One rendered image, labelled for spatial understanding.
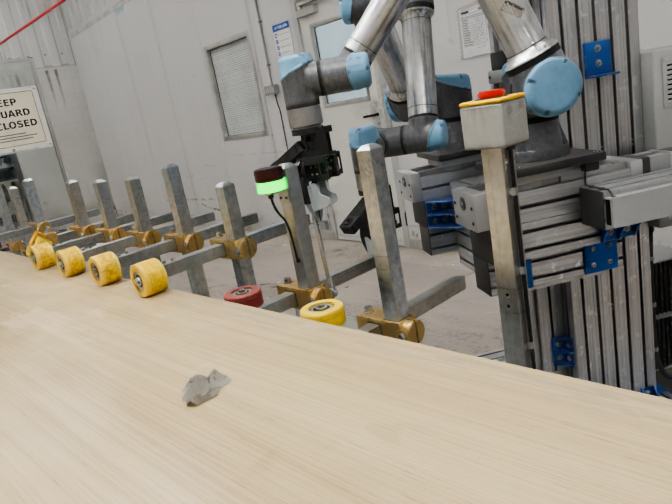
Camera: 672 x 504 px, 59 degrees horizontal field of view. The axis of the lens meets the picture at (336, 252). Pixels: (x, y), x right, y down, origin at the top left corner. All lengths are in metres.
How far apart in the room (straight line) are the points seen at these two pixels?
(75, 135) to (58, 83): 0.80
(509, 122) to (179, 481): 0.63
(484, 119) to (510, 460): 0.48
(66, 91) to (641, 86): 9.32
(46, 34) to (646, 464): 10.21
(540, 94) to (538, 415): 0.77
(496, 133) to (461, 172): 1.03
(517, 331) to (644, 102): 0.97
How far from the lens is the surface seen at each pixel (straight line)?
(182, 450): 0.76
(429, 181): 1.88
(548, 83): 1.31
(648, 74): 1.80
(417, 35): 1.60
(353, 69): 1.30
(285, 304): 1.33
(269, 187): 1.23
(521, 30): 1.33
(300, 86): 1.30
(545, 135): 1.46
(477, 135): 0.91
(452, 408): 0.72
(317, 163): 1.30
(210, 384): 0.88
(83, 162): 10.35
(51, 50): 10.44
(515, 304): 0.98
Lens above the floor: 1.26
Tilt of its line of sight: 14 degrees down
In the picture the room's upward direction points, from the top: 11 degrees counter-clockwise
